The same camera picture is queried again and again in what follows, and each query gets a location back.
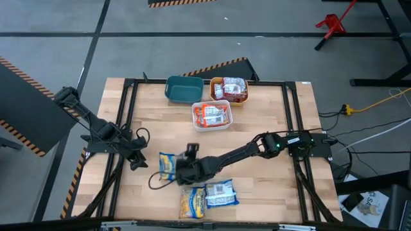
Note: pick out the black desk leg frame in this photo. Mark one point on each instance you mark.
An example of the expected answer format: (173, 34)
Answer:
(375, 82)

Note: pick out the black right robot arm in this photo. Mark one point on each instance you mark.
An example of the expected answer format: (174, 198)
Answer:
(237, 154)

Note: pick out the dark red ramen packet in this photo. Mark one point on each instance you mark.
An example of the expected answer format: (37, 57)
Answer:
(218, 91)
(234, 90)

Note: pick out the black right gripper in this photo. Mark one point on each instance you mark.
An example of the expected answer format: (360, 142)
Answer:
(191, 171)

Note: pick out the black flat device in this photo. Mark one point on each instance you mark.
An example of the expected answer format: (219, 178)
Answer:
(351, 202)

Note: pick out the blue ramen noodle packet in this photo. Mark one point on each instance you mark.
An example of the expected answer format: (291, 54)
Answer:
(167, 165)
(192, 203)
(221, 194)

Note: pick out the black metal table frame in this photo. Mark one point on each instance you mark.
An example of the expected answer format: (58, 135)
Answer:
(151, 81)

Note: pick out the black equipment case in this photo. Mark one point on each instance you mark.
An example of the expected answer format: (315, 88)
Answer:
(398, 208)

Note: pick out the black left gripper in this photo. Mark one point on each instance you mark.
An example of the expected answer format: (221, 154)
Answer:
(137, 154)

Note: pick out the orange ramen packet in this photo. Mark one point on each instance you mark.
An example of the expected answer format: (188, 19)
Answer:
(215, 121)
(212, 110)

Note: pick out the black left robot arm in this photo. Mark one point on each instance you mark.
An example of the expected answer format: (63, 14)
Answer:
(96, 123)

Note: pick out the white printed paper sheet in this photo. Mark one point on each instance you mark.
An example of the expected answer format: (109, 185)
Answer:
(375, 200)

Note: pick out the yellow-orange plastic bin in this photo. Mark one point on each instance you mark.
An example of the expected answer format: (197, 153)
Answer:
(213, 102)

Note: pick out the silver metal bracket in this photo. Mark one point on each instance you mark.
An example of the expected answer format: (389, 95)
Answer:
(118, 224)
(297, 227)

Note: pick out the black hazard-striped floor mat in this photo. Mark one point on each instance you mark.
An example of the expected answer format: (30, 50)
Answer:
(231, 72)
(180, 2)
(29, 109)

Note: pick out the teal plastic bin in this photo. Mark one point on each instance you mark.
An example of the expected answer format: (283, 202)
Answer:
(184, 91)

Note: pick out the black floor beam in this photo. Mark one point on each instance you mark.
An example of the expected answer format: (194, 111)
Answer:
(372, 184)

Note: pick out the red floor stand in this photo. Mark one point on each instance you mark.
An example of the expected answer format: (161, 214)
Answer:
(332, 24)

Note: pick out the white plastic bin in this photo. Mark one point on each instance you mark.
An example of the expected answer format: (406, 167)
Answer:
(212, 129)

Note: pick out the grey metal leg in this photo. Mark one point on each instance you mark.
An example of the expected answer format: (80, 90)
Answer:
(9, 143)

